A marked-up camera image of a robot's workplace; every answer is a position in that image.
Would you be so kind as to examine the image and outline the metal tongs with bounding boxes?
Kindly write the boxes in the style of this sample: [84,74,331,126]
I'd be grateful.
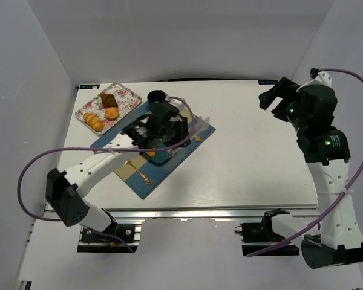
[189,116,210,137]

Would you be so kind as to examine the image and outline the orange croissant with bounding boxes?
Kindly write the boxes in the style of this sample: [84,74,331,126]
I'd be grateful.
[83,113,103,132]
[145,151,156,158]

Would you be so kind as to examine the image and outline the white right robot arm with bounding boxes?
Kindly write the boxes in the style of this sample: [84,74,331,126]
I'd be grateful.
[256,68,363,269]

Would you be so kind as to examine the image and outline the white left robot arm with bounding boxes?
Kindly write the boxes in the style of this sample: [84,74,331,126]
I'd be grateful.
[46,97,191,237]

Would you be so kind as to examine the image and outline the teal square plate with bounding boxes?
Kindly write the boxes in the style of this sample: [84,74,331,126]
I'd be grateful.
[142,139,175,166]

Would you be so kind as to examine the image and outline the dark green mug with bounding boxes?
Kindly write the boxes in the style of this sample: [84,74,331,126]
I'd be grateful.
[147,90,167,104]

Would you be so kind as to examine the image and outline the blue beige checked placemat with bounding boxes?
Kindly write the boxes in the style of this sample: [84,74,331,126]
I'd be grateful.
[90,102,215,199]

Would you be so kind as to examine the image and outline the gold fork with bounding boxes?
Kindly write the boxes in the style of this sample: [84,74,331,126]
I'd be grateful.
[125,161,152,185]

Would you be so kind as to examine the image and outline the round orange bun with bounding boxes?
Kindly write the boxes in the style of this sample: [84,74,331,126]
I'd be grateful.
[105,107,119,120]

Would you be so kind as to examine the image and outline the floral tray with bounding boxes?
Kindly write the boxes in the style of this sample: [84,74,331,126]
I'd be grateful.
[75,82,142,136]

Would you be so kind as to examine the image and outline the chocolate croissant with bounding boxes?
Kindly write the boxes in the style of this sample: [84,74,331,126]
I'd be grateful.
[100,94,118,109]

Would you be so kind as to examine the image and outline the aluminium table frame rail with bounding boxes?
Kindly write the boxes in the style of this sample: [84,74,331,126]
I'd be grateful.
[44,208,318,220]

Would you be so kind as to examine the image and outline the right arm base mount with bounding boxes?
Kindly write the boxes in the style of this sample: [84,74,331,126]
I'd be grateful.
[234,208,298,257]

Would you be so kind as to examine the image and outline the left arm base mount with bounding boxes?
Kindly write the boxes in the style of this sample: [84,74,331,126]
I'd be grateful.
[77,221,141,254]

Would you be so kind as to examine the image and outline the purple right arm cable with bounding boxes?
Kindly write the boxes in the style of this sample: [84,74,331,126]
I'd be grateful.
[246,68,363,258]

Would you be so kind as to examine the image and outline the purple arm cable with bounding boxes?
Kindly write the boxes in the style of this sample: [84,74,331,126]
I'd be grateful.
[17,95,200,253]
[246,68,363,258]

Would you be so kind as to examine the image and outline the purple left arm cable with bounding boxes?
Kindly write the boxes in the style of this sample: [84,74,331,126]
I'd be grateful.
[17,95,200,253]

